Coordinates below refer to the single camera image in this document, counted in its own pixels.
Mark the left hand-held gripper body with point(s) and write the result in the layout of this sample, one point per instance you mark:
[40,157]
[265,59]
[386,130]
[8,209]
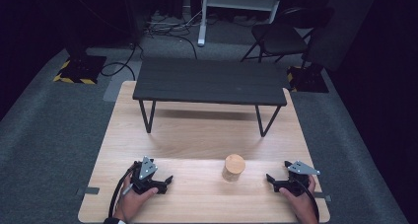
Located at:
[146,169]

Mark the black folding chair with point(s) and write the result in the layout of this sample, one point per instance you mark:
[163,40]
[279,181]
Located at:
[282,36]

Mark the person's right hand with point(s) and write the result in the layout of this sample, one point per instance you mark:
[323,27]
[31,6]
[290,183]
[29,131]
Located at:
[304,206]

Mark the black base with striped tape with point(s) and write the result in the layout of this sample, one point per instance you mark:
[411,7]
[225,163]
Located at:
[82,69]
[309,79]

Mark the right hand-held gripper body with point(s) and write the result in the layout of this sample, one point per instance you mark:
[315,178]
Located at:
[298,179]

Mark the grey tape strip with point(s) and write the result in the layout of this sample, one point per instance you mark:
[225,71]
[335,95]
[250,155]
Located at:
[89,190]
[323,196]

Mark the wooden cylinder jar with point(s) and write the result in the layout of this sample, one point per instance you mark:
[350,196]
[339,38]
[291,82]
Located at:
[234,168]

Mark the white metal stand frame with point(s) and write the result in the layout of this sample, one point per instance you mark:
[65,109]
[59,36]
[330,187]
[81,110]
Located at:
[240,2]

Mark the black low shelf table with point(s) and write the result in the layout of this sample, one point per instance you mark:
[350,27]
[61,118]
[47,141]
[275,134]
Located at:
[210,81]

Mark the person's left hand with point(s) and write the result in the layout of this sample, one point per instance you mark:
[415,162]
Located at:
[133,202]

